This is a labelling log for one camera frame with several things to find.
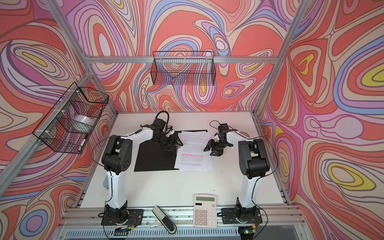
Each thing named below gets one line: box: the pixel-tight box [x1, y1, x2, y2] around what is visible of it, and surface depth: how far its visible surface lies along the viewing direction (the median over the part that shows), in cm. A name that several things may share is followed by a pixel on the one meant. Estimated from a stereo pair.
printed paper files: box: [174, 130, 214, 172], surface depth 98 cm
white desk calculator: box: [193, 193, 218, 228], surface depth 75 cm
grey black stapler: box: [152, 205, 177, 235], surface depth 74 cm
